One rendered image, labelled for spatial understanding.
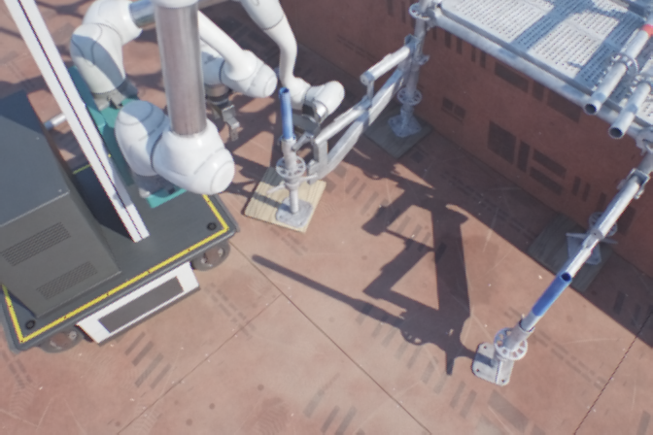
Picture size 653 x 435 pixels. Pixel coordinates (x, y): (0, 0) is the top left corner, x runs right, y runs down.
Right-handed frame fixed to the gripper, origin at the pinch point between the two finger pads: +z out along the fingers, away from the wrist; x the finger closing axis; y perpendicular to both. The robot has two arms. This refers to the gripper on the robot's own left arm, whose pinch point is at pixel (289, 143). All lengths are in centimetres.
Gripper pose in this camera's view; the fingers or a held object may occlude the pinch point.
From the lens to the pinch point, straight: 204.2
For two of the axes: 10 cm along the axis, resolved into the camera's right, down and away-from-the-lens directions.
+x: -8.6, -4.2, 3.1
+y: 0.0, 6.0, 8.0
